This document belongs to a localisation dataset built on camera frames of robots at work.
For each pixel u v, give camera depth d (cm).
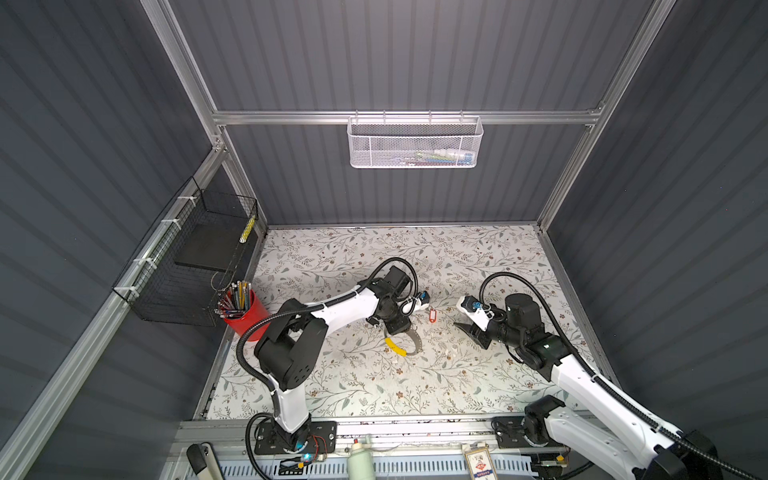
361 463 64
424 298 81
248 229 82
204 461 67
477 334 70
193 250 77
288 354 49
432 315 96
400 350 89
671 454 40
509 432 73
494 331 69
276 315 45
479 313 68
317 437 72
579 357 54
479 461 69
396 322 81
